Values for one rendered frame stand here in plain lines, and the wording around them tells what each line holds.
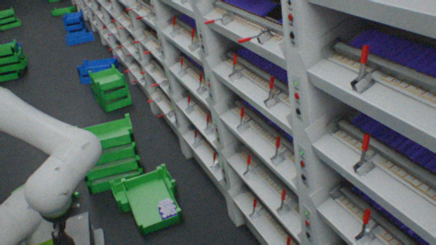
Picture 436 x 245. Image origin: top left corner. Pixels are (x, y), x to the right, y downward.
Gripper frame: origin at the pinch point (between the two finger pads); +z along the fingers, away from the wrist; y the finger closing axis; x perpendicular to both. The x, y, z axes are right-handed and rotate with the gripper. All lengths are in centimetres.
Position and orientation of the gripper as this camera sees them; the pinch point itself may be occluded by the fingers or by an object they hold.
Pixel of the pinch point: (67, 224)
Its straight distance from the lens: 161.2
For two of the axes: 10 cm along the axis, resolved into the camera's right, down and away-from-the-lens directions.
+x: -9.9, -0.7, -1.3
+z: -1.4, 4.3, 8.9
